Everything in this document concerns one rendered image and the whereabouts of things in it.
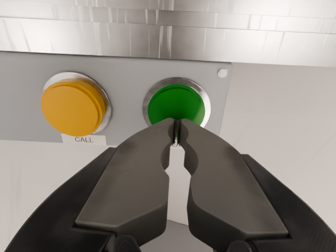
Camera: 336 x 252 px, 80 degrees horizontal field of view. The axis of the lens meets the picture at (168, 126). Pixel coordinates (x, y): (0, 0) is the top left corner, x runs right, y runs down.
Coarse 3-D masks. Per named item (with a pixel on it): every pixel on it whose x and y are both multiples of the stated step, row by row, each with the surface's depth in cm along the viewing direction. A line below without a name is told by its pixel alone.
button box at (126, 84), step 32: (0, 64) 13; (32, 64) 13; (64, 64) 13; (96, 64) 13; (128, 64) 13; (160, 64) 13; (192, 64) 13; (224, 64) 13; (0, 96) 14; (32, 96) 14; (128, 96) 14; (224, 96) 14; (0, 128) 15; (32, 128) 15; (128, 128) 15
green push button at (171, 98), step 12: (168, 84) 13; (180, 84) 13; (156, 96) 13; (168, 96) 13; (180, 96) 13; (192, 96) 13; (156, 108) 14; (168, 108) 14; (180, 108) 14; (192, 108) 14; (204, 108) 14; (156, 120) 14; (192, 120) 14
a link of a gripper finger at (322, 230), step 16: (256, 176) 8; (272, 176) 8; (272, 192) 7; (288, 192) 7; (288, 208) 7; (304, 208) 7; (288, 224) 6; (304, 224) 6; (320, 224) 6; (256, 240) 6; (272, 240) 6; (288, 240) 6; (304, 240) 6; (320, 240) 6
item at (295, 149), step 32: (224, 128) 26; (256, 128) 26; (288, 128) 26; (320, 128) 26; (0, 160) 30; (32, 160) 30; (64, 160) 30; (256, 160) 29; (288, 160) 29; (320, 160) 29; (0, 192) 33; (32, 192) 33; (320, 192) 32; (0, 224) 37
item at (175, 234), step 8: (168, 224) 35; (176, 224) 35; (168, 232) 33; (176, 232) 34; (184, 232) 35; (152, 240) 31; (160, 240) 32; (168, 240) 32; (176, 240) 33; (184, 240) 33; (192, 240) 34; (144, 248) 30; (152, 248) 30; (160, 248) 31; (168, 248) 31; (176, 248) 32; (184, 248) 32; (192, 248) 33; (200, 248) 33; (208, 248) 34
